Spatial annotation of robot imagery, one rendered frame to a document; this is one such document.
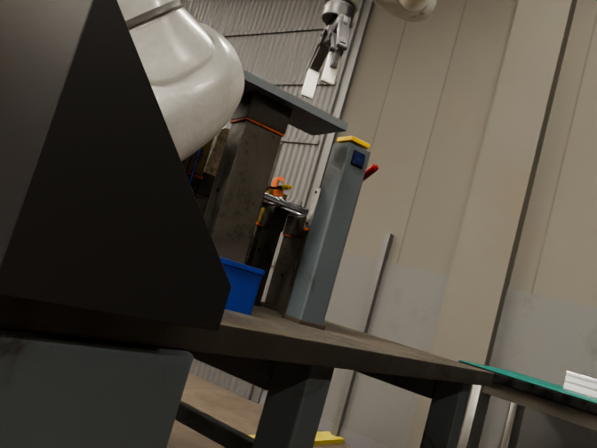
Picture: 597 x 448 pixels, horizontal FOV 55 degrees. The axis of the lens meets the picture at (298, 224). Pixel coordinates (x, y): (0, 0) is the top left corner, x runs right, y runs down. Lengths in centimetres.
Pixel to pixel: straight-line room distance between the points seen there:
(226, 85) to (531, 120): 276
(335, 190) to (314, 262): 18
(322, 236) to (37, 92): 90
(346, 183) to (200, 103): 66
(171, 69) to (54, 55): 23
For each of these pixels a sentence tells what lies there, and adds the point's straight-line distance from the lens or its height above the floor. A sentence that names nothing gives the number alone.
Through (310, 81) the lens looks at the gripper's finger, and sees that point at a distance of 145.
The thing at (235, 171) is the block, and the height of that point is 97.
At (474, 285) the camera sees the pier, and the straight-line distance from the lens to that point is 323.
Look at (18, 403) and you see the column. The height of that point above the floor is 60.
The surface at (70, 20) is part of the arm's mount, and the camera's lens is 55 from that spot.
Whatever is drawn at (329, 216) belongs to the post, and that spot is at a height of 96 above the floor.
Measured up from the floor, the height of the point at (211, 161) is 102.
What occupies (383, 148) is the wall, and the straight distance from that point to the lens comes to 382.
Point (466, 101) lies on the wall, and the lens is 371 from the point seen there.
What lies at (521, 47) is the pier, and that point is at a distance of 366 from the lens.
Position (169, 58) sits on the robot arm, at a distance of 75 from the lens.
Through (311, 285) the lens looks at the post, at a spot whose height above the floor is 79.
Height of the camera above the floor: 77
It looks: 7 degrees up
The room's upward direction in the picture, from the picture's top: 16 degrees clockwise
